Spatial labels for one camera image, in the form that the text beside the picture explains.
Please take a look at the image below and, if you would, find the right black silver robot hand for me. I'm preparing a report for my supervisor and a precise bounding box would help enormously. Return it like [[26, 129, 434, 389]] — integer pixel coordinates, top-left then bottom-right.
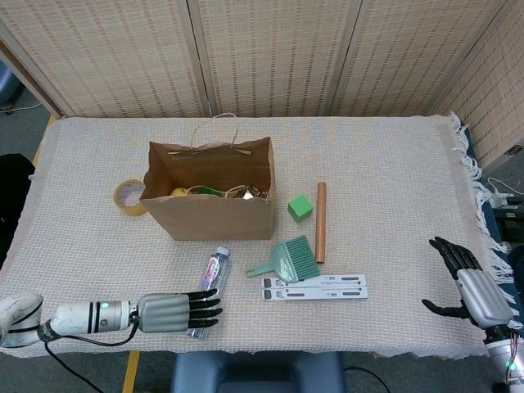
[[421, 236, 516, 331]]

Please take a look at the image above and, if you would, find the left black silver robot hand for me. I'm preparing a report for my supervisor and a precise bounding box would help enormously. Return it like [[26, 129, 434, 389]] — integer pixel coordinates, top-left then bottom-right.
[[137, 288, 224, 333]]

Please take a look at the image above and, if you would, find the transparent water bottle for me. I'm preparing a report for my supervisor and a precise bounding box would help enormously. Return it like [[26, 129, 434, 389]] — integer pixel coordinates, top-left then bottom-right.
[[186, 246, 233, 341]]

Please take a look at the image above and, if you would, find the green tube package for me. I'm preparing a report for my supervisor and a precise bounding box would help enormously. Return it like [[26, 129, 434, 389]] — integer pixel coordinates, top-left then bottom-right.
[[187, 186, 221, 199]]

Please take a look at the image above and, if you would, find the gold red snack packet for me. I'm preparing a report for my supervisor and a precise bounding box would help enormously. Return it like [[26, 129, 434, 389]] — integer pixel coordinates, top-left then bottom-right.
[[233, 184, 270, 203]]

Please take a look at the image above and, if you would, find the brown paper bag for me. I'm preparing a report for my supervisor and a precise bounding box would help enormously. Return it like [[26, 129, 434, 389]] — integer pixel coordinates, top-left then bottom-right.
[[138, 114, 276, 242]]

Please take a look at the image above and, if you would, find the green hand brush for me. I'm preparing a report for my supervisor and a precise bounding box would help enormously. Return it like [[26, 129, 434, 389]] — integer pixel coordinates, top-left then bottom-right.
[[246, 235, 322, 284]]

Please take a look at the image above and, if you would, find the black box device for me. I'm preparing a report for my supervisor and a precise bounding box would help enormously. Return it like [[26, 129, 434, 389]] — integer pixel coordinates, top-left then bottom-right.
[[493, 206, 524, 246]]

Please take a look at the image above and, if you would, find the white power strip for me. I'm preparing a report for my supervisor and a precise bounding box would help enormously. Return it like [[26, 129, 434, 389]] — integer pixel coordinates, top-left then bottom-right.
[[486, 178, 517, 208]]

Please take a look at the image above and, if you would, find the blue padded seat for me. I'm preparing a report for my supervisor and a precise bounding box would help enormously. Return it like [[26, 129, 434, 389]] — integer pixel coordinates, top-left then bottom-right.
[[170, 350, 345, 393]]

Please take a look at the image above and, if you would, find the yellow tape roll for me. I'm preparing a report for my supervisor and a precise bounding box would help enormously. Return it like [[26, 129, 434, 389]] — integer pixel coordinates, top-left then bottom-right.
[[113, 178, 147, 217]]

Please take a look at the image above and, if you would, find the white folding laptop stand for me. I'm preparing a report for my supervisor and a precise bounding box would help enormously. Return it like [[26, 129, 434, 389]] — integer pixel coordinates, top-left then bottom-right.
[[260, 273, 369, 300]]

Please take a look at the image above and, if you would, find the green cube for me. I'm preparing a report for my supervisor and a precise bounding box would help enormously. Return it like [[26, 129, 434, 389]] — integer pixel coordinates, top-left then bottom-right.
[[287, 195, 315, 224]]

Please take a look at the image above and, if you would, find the beige woven tablecloth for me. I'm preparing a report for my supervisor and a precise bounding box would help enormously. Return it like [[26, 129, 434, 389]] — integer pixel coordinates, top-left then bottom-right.
[[0, 111, 517, 359]]

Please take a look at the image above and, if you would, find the brown cardboard tube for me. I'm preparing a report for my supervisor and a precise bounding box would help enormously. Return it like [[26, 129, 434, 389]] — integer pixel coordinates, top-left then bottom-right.
[[314, 182, 330, 264]]

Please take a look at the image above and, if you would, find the blue grey chair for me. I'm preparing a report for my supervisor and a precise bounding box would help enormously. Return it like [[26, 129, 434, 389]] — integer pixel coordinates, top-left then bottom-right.
[[0, 61, 21, 114]]

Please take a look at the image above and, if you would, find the bamboo folding screen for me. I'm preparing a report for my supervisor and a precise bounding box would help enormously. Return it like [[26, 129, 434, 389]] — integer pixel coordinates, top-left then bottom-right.
[[0, 0, 524, 169]]

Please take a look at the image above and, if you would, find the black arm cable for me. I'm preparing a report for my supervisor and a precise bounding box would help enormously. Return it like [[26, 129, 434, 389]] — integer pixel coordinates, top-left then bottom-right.
[[43, 314, 138, 393]]

